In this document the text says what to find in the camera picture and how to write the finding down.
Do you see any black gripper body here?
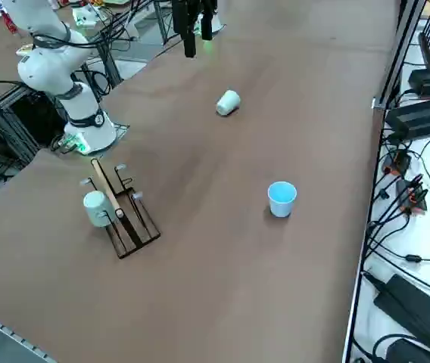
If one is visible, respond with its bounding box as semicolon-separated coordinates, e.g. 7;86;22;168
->
172;0;218;18

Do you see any pale green plastic cup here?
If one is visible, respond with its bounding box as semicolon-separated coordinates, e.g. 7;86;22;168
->
215;89;241;117
83;191;114;228

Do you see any light blue plastic cup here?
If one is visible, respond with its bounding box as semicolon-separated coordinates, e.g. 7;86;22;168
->
267;181;298;219

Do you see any white electronic device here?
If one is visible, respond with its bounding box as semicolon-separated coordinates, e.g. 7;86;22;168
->
72;6;98;28

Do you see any small printed packet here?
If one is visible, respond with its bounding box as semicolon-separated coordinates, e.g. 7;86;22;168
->
16;43;35;60

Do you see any red white tag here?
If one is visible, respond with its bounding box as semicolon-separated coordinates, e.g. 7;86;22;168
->
2;9;19;37

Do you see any black orange power plug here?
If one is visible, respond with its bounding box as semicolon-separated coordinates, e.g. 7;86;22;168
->
394;175;430;216
385;149;413;177

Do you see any silver table edge strip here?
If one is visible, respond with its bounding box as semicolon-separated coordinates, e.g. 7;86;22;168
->
0;305;59;363

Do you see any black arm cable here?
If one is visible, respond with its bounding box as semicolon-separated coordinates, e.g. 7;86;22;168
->
29;18;132;99

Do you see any black metal equipment frame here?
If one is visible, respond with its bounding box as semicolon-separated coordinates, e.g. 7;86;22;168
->
0;81;68;169

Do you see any aluminium profile post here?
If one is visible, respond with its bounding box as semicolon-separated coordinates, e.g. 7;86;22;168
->
372;0;428;110

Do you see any black wire cup rack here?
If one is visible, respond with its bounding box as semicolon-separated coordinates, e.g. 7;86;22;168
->
79;157;162;260

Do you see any black cable with ferrite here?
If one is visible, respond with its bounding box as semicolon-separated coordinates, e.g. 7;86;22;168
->
366;226;430;265

